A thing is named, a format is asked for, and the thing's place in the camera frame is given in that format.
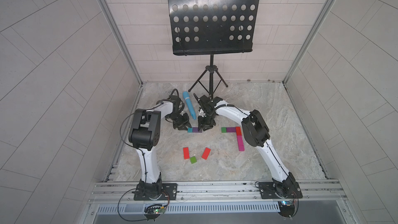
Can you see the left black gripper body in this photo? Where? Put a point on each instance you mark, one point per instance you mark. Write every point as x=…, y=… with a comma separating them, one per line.
x=181, y=123

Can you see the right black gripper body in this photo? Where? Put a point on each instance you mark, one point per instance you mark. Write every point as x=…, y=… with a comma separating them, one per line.
x=205, y=123

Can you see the dark purple block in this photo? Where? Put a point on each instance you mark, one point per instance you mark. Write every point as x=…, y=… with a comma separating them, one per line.
x=196, y=130

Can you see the purple rectangular block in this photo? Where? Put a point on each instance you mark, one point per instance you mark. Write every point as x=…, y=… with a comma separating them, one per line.
x=231, y=129

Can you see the red block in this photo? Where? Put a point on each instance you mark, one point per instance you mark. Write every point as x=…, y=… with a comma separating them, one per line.
x=206, y=153
x=238, y=131
x=186, y=154

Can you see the magenta rectangular block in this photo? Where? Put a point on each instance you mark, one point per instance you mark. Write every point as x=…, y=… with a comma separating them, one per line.
x=241, y=146

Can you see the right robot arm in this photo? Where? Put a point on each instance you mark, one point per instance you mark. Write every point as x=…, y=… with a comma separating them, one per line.
x=256, y=134

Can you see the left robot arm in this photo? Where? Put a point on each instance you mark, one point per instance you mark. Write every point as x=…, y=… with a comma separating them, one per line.
x=144, y=136

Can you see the blue microphone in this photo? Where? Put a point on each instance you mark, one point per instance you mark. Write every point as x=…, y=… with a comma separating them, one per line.
x=189, y=104

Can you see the green block lower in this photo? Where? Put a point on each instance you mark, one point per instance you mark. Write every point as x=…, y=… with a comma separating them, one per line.
x=193, y=159

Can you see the left circuit board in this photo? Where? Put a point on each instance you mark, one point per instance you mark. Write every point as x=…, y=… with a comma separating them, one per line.
x=154, y=211

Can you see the circuit board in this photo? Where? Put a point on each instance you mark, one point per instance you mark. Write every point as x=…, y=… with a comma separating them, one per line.
x=154, y=211
x=287, y=209

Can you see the black perforated music stand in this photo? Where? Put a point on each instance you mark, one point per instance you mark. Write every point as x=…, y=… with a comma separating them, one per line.
x=212, y=27

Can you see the right circuit board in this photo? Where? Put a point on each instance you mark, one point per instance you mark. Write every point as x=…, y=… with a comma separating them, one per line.
x=287, y=209

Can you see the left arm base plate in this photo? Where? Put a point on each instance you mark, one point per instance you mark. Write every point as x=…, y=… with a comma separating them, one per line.
x=169, y=191

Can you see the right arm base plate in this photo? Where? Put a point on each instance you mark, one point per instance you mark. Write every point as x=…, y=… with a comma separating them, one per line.
x=269, y=191

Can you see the aluminium front rail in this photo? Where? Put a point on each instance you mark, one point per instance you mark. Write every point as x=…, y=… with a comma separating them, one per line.
x=216, y=191

